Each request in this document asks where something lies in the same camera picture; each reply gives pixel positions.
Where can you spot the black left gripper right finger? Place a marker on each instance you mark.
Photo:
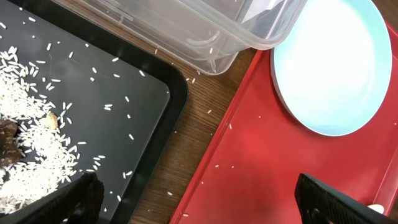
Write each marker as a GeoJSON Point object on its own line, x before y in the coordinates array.
{"type": "Point", "coordinates": [318, 203]}

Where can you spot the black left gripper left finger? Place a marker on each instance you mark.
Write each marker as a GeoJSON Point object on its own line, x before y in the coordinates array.
{"type": "Point", "coordinates": [77, 202]}

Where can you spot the brown food scrap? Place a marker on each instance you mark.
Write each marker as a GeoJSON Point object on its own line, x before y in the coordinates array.
{"type": "Point", "coordinates": [9, 151]}

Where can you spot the light blue plate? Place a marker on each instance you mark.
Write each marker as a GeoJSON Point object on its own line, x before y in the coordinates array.
{"type": "Point", "coordinates": [333, 70]}

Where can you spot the white rice pile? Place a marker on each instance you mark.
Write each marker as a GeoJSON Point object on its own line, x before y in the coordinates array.
{"type": "Point", "coordinates": [46, 160]}

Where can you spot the white plastic spoon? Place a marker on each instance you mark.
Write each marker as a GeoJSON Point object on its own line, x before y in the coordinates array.
{"type": "Point", "coordinates": [377, 208]}

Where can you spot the red serving tray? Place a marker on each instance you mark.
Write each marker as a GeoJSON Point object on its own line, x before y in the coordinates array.
{"type": "Point", "coordinates": [249, 172]}

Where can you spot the black tray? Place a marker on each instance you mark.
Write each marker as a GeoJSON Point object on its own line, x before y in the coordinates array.
{"type": "Point", "coordinates": [117, 103]}

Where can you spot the clear plastic bin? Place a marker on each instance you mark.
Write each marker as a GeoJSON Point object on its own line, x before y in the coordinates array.
{"type": "Point", "coordinates": [205, 34]}

